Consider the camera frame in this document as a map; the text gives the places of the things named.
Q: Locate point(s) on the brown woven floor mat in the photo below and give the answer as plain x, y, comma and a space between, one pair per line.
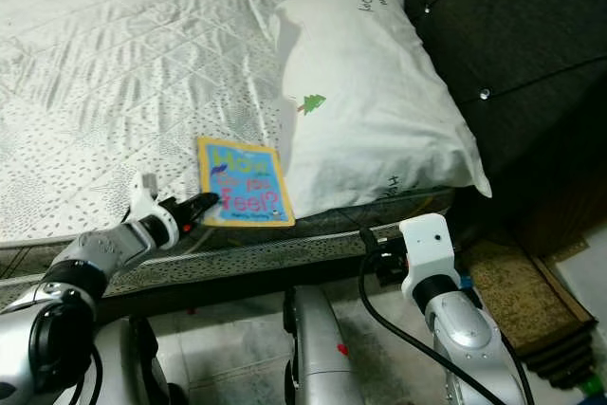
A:
522, 301

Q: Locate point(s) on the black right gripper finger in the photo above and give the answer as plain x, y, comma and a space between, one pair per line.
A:
369, 238

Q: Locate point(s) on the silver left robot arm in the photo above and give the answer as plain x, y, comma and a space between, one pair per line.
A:
57, 320

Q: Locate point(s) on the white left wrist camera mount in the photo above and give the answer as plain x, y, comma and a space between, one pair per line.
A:
147, 193

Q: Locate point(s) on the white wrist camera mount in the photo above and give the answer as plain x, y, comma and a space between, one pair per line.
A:
147, 193
429, 248

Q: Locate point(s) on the grey patterned quilted mattress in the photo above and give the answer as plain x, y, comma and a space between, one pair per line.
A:
133, 73

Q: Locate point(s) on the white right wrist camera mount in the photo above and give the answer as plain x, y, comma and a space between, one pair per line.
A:
429, 248

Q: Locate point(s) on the black tufted headboard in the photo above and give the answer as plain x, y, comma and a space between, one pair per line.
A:
531, 73

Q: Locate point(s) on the grey robot leg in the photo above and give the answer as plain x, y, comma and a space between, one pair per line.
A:
322, 348

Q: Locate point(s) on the dark bed frame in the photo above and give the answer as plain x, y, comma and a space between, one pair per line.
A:
237, 284

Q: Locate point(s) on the blue and yellow picture book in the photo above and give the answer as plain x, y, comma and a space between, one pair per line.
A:
251, 182

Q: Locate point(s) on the white pillow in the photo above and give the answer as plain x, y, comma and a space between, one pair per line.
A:
379, 111

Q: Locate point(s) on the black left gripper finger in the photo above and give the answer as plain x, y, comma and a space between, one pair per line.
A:
202, 204

